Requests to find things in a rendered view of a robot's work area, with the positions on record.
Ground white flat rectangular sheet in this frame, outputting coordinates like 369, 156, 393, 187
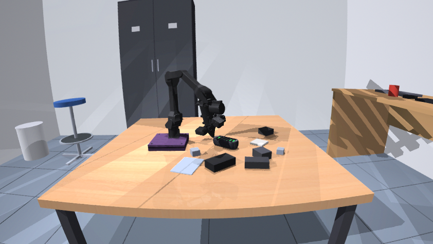
170, 157, 204, 175

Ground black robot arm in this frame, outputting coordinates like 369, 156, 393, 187
165, 70, 226, 138

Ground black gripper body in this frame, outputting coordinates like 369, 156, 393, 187
195, 113, 222, 136

